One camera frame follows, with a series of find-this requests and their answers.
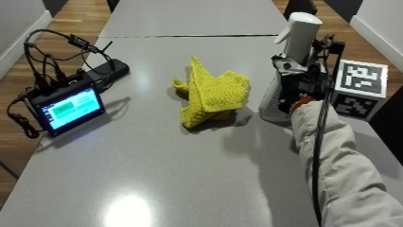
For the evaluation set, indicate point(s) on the yellow cloth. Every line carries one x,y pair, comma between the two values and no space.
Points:
215,91

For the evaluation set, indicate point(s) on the black power bank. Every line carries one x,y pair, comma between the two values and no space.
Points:
110,70

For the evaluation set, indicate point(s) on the black device with screen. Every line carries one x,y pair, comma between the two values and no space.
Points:
70,105

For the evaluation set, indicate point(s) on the black glove sensor mount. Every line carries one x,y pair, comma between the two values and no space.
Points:
329,47

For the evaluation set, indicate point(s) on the white marker cube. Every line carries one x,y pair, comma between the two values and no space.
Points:
364,78

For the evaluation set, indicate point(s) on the white spray bottle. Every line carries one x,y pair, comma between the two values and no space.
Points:
300,34

